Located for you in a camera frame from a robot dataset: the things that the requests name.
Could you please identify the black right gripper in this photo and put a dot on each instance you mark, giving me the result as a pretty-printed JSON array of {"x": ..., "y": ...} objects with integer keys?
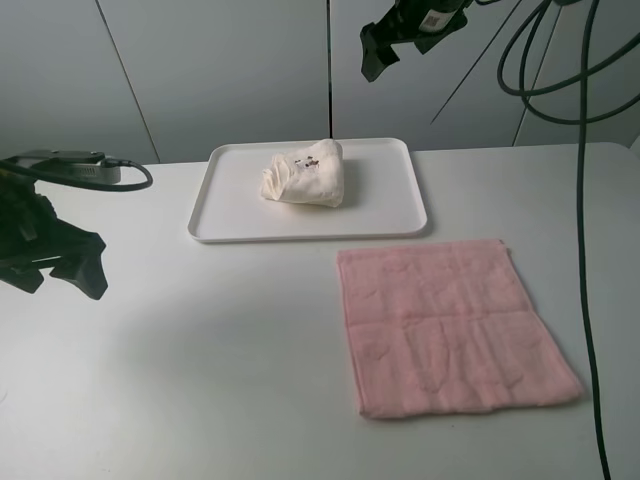
[{"x": 424, "y": 23}]

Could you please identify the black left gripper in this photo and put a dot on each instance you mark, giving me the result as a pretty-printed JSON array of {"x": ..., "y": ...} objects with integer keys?
[{"x": 34, "y": 238}]

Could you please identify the cream white towel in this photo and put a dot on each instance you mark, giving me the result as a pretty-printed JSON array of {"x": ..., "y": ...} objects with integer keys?
[{"x": 312, "y": 175}]

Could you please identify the pink towel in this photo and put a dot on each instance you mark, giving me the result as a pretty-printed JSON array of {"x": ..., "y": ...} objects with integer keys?
[{"x": 447, "y": 329}]

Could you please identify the white rectangular plastic tray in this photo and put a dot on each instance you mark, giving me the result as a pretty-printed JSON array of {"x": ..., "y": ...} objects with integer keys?
[{"x": 356, "y": 188}]

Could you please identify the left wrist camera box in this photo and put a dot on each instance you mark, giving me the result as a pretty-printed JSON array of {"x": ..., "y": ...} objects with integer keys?
[{"x": 87, "y": 166}]

